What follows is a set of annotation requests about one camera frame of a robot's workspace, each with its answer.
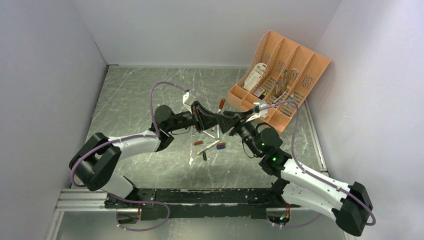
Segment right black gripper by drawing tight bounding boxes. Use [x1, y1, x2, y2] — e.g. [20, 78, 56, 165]
[215, 109, 262, 158]

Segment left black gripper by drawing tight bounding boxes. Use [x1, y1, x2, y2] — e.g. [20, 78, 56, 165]
[166, 100, 219, 133]

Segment dark red pen cap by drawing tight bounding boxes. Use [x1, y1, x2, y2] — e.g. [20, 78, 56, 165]
[219, 98, 226, 108]

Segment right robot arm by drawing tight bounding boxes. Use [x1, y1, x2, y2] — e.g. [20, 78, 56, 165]
[214, 111, 377, 237]

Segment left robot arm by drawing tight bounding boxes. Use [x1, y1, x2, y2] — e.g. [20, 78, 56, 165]
[69, 101, 219, 208]

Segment white product card package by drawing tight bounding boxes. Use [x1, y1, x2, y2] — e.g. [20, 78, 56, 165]
[243, 62, 267, 92]

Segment markers in organizer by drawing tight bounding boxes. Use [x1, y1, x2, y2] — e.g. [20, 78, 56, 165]
[265, 70, 294, 105]

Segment orange plastic desk organizer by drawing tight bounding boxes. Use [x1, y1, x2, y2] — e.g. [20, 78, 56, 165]
[226, 30, 331, 132]

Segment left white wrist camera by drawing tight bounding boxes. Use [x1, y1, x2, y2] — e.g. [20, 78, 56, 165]
[182, 91, 193, 113]

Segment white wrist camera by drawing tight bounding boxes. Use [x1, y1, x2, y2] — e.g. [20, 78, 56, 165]
[182, 91, 193, 113]
[247, 101, 268, 122]

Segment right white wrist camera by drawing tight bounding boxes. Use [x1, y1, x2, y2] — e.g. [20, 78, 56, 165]
[247, 101, 268, 122]

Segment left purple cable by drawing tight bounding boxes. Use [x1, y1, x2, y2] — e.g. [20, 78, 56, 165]
[70, 81, 190, 232]

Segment purple cable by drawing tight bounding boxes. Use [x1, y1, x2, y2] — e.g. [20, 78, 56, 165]
[70, 81, 190, 232]
[261, 100, 377, 229]

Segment aluminium rail frame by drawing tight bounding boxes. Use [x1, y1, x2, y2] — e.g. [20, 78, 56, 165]
[56, 184, 342, 211]

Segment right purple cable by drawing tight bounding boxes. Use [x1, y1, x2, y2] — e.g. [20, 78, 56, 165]
[261, 100, 377, 229]

